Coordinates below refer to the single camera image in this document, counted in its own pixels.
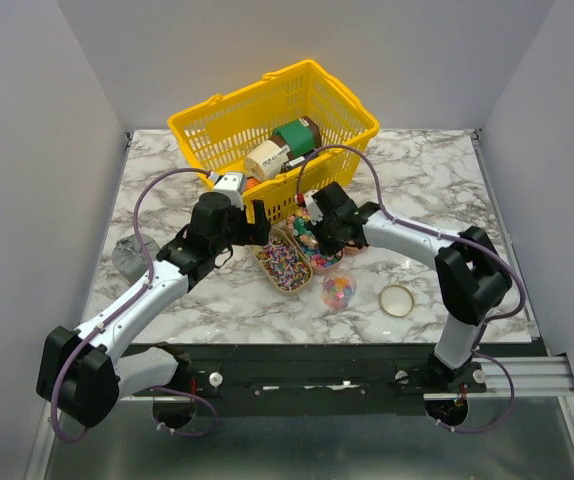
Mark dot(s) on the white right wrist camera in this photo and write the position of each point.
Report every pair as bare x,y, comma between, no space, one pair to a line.
307,202

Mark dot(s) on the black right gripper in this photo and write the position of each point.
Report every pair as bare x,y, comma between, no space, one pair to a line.
329,248

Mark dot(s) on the clear plastic candy jar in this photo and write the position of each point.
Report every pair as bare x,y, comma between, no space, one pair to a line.
338,289

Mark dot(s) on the cream wrapped paper roll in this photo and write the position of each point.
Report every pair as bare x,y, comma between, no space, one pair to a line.
266,160

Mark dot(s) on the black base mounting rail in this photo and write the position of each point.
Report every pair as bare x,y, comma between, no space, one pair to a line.
308,380

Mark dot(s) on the pink tray translucent star candies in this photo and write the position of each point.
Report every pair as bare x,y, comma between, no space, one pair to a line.
352,250

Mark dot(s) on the green wrapped brown package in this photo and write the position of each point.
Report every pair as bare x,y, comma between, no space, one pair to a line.
301,135

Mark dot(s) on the yellow plastic shopping basket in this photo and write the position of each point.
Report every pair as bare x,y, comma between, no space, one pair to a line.
220,132

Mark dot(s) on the pink tray pastel star candies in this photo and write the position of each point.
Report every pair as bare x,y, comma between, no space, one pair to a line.
296,227

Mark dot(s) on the black box package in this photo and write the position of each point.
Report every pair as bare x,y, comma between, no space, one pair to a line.
291,163

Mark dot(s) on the grey crumpled cloth lump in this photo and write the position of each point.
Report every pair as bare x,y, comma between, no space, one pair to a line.
129,260

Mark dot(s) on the beige tray swirl lollipops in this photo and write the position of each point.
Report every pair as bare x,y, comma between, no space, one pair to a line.
283,264

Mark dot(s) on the gold rimmed jar lid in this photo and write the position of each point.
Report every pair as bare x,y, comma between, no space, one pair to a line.
396,300

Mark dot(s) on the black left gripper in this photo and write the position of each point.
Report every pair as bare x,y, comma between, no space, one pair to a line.
252,234

